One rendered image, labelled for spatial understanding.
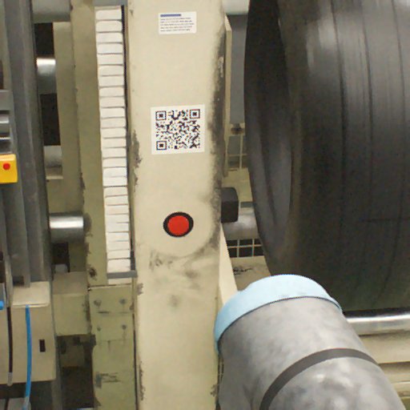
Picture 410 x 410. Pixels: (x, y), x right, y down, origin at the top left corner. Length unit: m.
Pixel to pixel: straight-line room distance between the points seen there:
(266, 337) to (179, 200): 0.66
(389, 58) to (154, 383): 0.70
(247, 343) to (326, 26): 0.56
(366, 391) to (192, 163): 0.72
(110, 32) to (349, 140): 0.35
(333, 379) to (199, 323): 0.84
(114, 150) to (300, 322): 0.66
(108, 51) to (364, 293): 0.48
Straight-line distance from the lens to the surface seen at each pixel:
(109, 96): 1.49
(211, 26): 1.45
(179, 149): 1.52
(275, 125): 1.89
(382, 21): 1.39
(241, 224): 1.86
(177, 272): 1.64
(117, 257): 1.63
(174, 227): 1.59
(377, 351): 1.69
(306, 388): 0.88
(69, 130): 2.35
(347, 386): 0.88
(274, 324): 0.94
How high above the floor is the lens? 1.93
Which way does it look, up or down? 32 degrees down
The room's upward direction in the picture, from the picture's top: 1 degrees clockwise
